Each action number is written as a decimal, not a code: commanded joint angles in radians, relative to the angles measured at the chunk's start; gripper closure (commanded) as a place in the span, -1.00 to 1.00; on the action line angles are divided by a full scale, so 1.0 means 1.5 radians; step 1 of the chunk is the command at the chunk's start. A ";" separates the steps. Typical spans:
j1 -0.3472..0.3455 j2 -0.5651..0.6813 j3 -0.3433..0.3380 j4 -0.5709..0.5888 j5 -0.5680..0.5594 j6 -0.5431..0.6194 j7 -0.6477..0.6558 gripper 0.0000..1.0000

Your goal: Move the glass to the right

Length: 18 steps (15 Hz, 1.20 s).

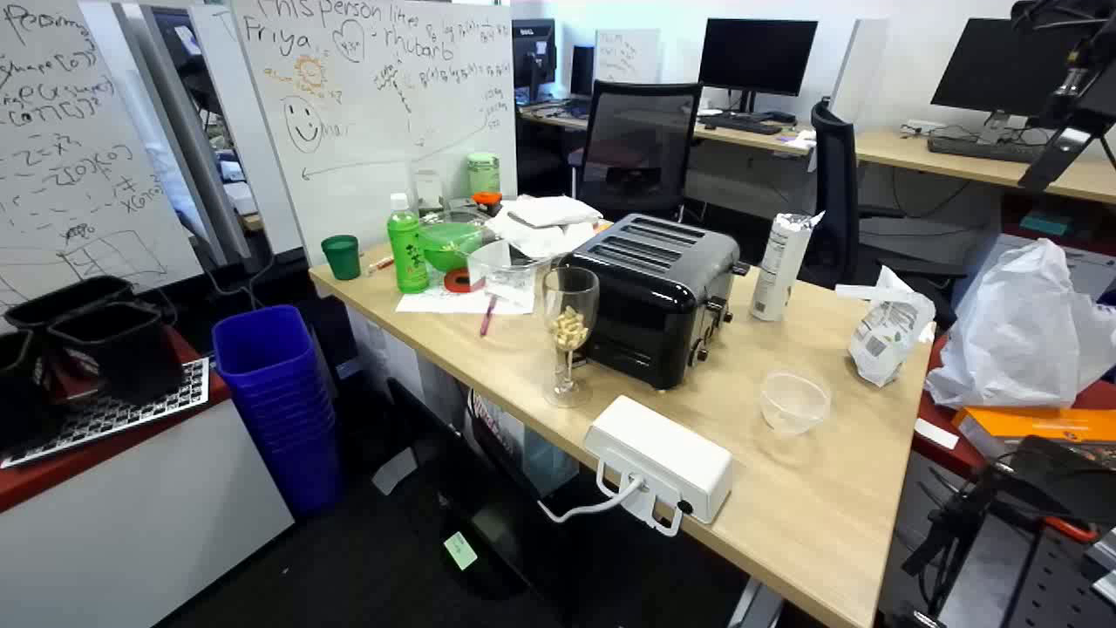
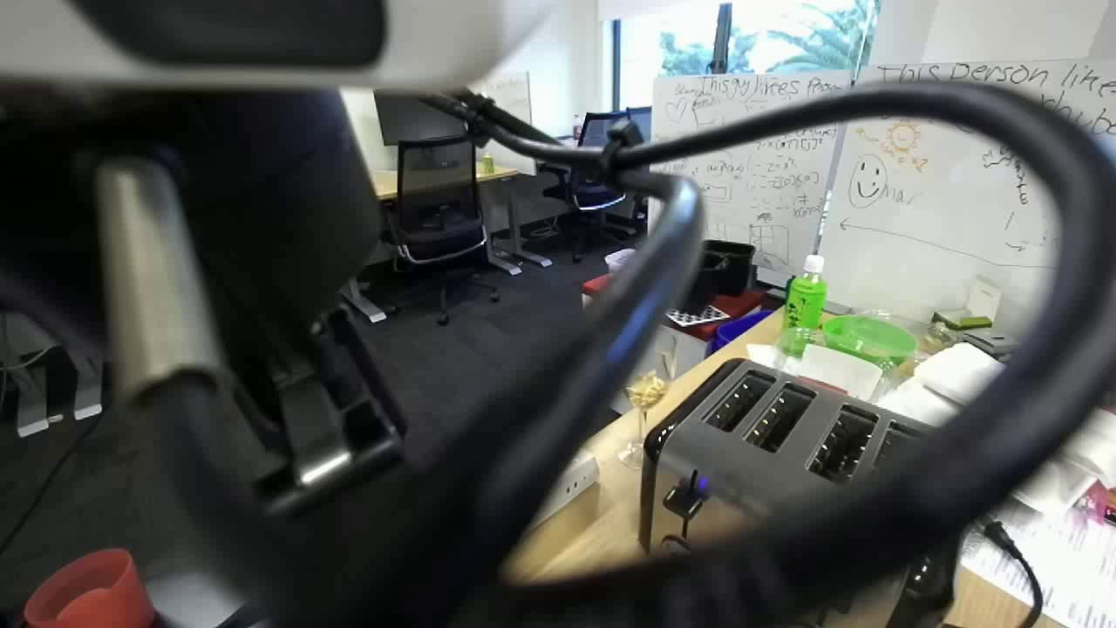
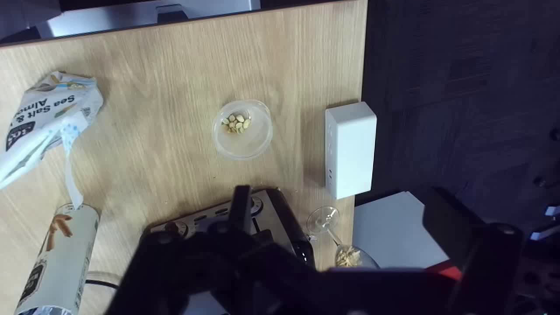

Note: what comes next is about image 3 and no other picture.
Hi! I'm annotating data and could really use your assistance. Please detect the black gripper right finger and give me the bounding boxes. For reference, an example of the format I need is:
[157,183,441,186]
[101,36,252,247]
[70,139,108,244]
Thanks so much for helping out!
[348,188,525,315]

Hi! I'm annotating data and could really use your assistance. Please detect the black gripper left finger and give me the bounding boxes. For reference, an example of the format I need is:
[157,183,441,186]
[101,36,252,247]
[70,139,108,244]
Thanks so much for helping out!
[106,184,351,315]

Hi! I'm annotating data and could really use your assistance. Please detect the nut pieces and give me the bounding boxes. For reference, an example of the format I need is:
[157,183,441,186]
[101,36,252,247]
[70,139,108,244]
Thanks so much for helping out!
[220,113,253,135]
[336,247,364,270]

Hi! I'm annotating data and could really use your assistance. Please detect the clear plastic bowl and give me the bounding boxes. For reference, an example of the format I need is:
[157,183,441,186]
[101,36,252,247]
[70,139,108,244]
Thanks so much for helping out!
[210,99,274,163]

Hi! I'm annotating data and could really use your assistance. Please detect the nut pieces in bowl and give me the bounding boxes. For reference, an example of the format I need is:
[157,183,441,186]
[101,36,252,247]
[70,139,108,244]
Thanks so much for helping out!
[220,113,253,135]

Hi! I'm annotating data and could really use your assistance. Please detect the white rectangular box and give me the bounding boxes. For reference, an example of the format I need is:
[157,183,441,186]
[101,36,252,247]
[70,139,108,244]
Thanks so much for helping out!
[323,100,378,202]

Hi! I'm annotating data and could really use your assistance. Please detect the white almond snack bag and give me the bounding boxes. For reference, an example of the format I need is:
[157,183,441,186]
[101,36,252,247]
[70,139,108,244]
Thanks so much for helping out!
[0,71,105,211]

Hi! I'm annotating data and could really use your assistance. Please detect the black toaster power cable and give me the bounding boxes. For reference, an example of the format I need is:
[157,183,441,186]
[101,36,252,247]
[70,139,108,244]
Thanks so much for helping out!
[84,270,127,291]

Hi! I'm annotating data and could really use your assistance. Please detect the grey metal base plate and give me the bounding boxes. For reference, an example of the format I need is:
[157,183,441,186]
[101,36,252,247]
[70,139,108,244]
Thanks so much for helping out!
[45,0,262,39]

